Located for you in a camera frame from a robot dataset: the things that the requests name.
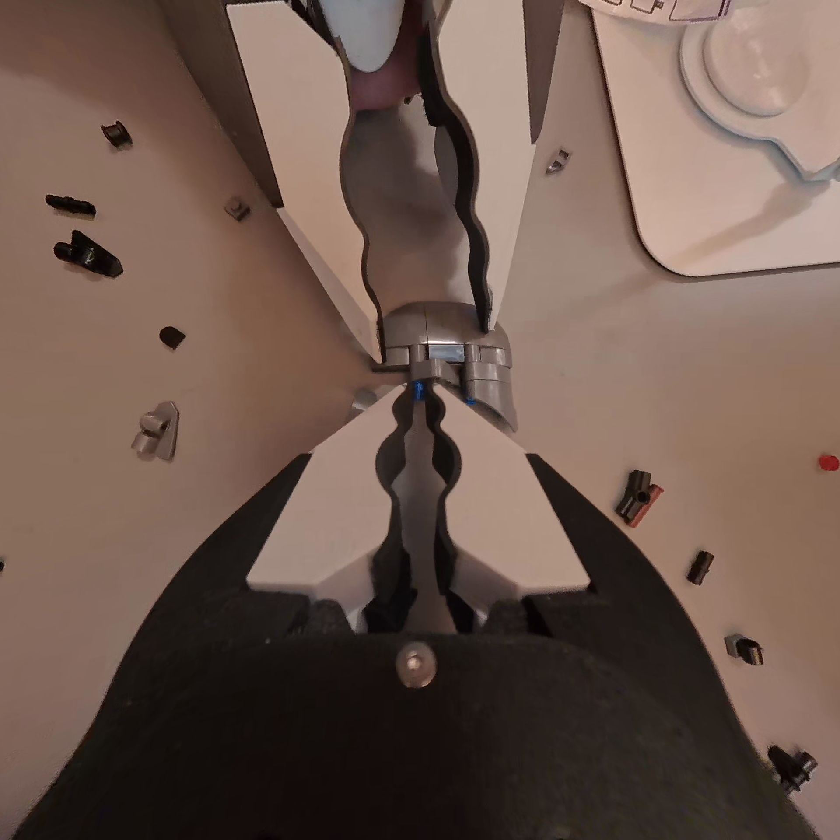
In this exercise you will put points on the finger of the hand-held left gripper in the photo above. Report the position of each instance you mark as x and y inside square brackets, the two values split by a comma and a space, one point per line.
[492, 98]
[295, 118]

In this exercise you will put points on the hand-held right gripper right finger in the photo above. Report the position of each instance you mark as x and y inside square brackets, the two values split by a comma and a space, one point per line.
[512, 525]

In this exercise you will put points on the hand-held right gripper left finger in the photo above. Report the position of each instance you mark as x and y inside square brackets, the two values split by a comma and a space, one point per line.
[315, 525]

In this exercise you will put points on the grey lego assembly blue pins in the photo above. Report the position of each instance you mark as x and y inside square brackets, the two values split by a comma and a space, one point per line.
[426, 328]

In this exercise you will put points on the black lego bush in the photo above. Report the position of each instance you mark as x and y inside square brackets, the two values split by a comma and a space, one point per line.
[117, 134]

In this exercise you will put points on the grey small square lego plate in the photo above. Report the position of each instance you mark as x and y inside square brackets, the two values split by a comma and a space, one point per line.
[237, 210]

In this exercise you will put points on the grey triangular lego piece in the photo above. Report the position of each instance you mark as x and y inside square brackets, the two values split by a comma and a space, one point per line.
[157, 431]

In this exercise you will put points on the black lego pin connector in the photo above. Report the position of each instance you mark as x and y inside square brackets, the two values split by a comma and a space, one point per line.
[700, 566]

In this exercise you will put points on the black lego wedge panel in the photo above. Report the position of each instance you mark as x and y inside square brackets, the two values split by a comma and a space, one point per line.
[88, 254]

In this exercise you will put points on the black rounded lego piece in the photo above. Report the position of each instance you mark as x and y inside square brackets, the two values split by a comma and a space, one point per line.
[172, 337]

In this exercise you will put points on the grey and black lego clip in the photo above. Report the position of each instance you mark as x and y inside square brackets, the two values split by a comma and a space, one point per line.
[745, 648]

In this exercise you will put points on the red round lego stud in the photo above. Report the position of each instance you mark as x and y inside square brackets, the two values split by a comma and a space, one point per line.
[829, 463]

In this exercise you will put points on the black lego cross connector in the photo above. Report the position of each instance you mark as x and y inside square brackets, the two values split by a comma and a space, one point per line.
[791, 764]

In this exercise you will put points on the person's left hand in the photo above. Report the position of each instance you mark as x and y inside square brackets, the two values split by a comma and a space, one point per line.
[380, 88]

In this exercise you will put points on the black connector with brown axle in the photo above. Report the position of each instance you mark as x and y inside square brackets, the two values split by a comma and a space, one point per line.
[638, 497]

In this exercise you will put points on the clear sticker sheet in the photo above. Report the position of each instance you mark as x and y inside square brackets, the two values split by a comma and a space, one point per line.
[656, 8]

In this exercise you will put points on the grey small lego bracket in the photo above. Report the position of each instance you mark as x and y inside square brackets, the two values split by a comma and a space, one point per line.
[556, 161]

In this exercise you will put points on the pale blue stand frame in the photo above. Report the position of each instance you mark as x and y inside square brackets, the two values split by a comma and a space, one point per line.
[748, 65]

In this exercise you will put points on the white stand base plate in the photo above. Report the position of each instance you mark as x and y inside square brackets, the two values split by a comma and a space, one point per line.
[722, 216]

